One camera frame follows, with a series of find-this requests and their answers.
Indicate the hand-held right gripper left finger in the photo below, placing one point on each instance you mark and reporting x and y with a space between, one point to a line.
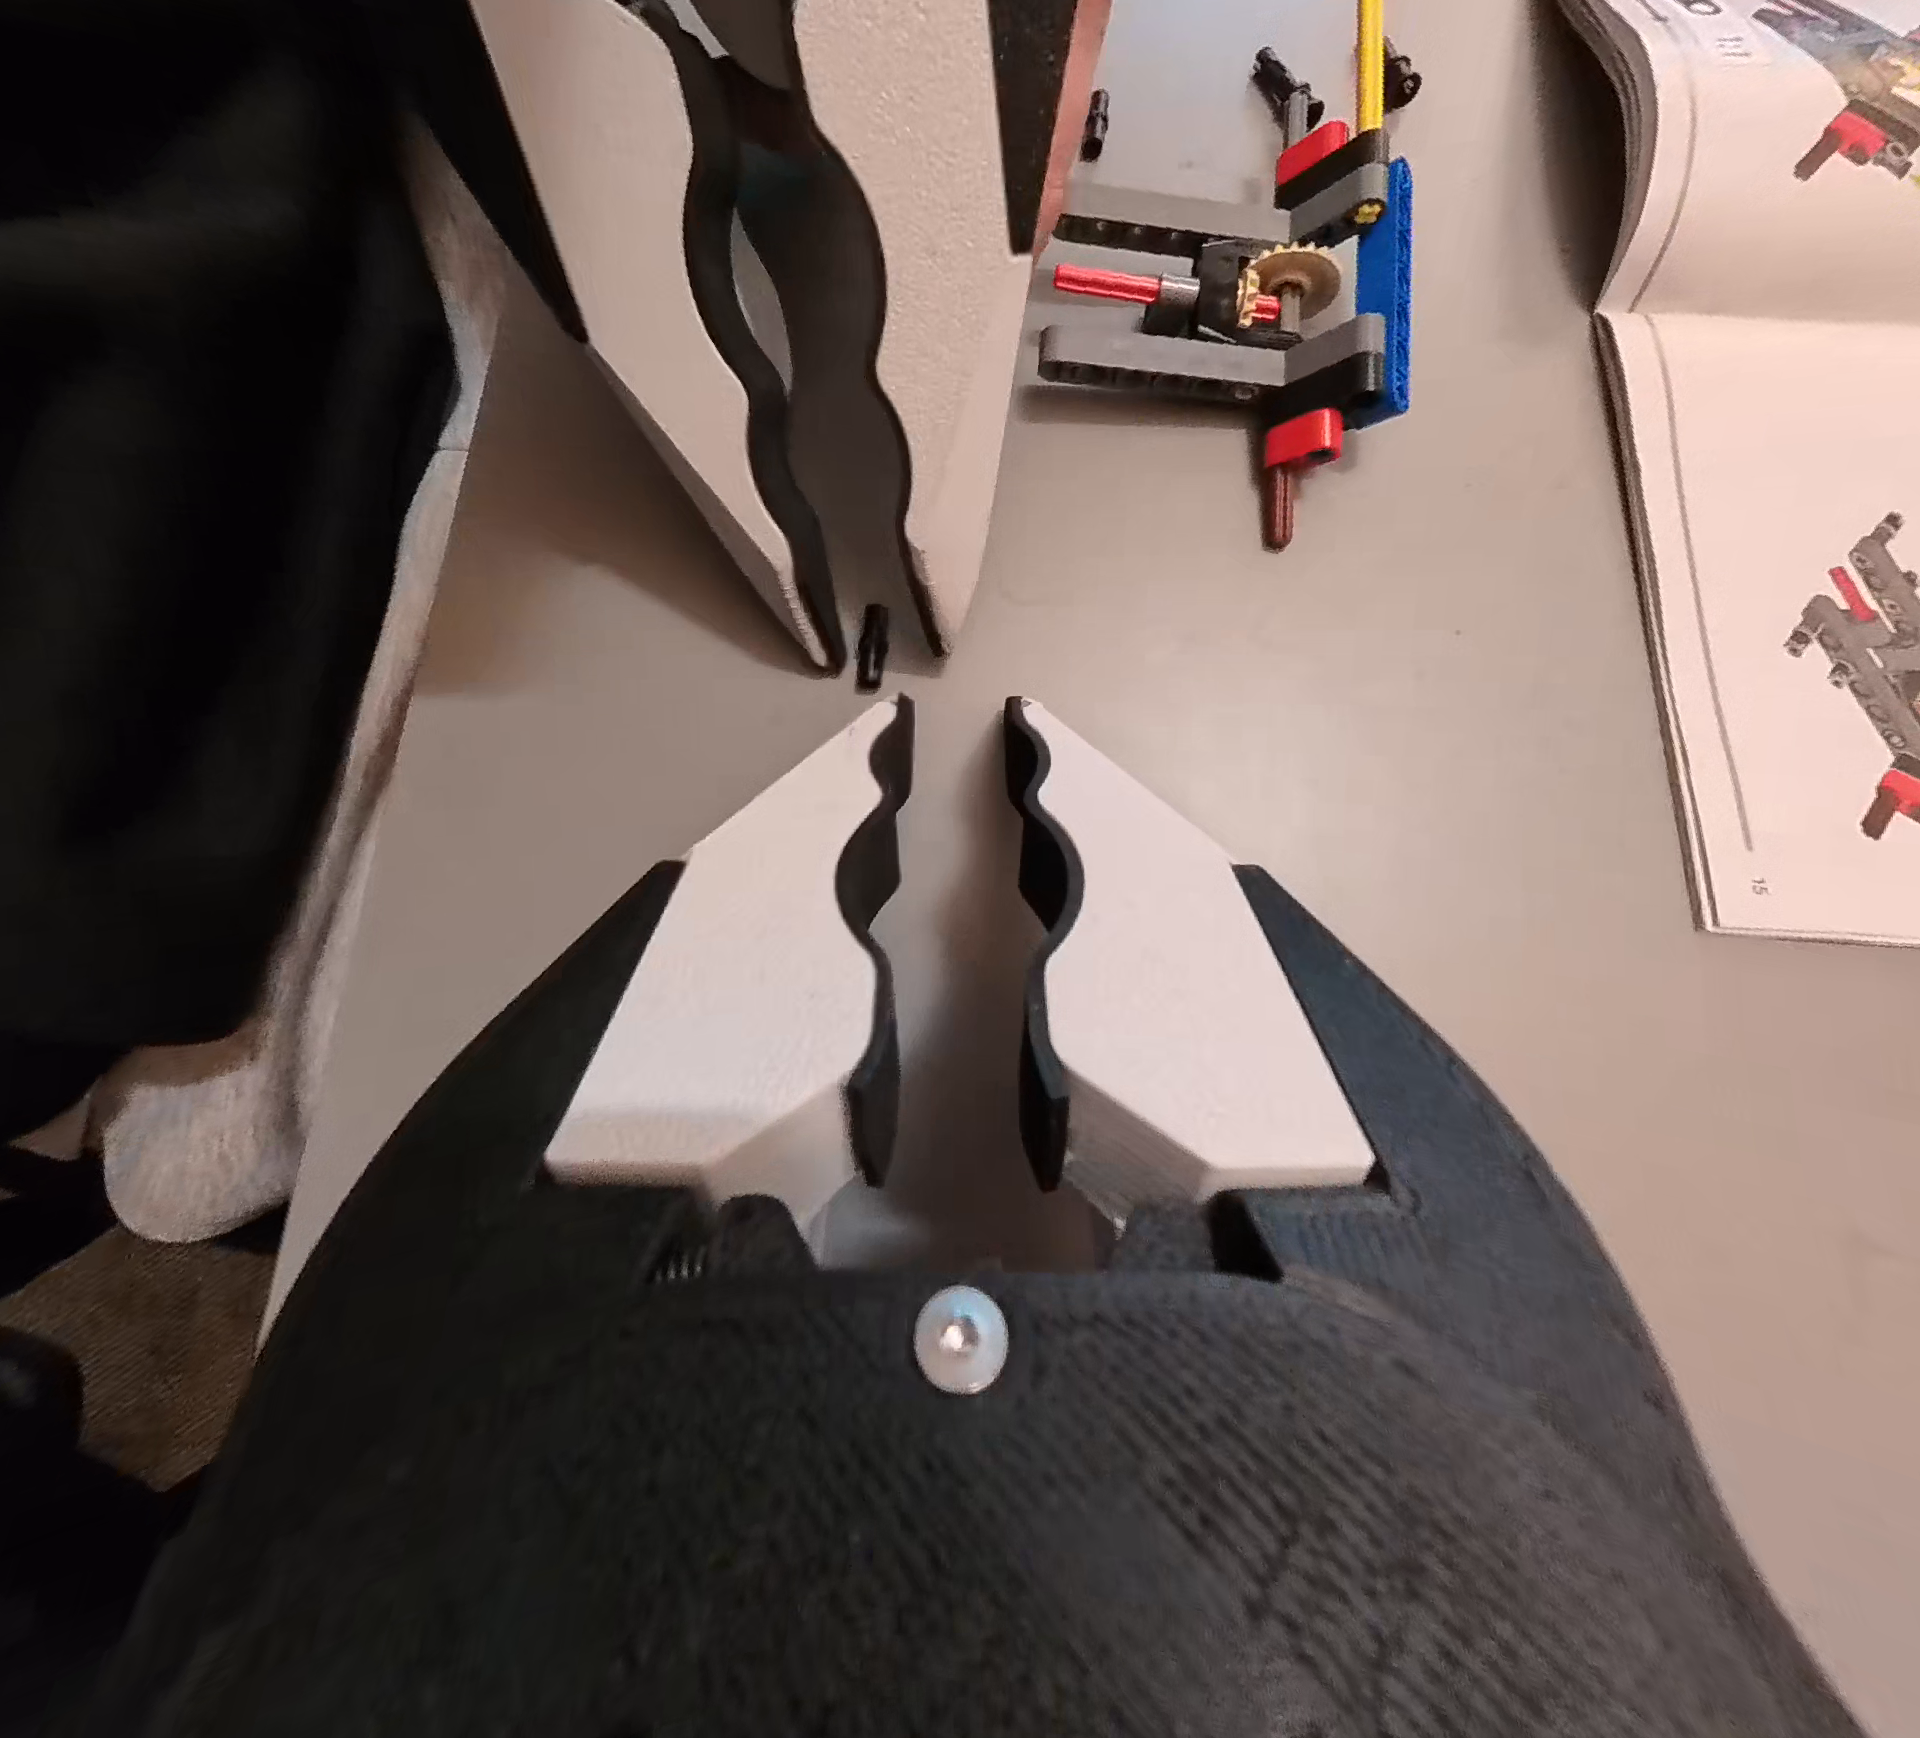
719 1003

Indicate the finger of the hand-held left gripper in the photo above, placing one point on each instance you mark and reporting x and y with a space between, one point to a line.
631 268
929 193

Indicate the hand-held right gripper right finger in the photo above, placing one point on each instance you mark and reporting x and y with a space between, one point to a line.
1186 1003

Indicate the short black lego pin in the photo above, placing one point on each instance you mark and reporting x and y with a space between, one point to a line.
1096 123
869 647

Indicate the partly built lego chassis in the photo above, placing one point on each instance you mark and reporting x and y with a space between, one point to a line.
1388 299

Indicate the open lego instruction booklet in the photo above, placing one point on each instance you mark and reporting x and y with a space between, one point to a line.
1770 570

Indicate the person's left hand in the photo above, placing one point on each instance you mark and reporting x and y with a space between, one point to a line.
1100 43

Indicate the person's black clothing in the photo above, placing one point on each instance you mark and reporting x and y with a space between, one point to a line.
182 419

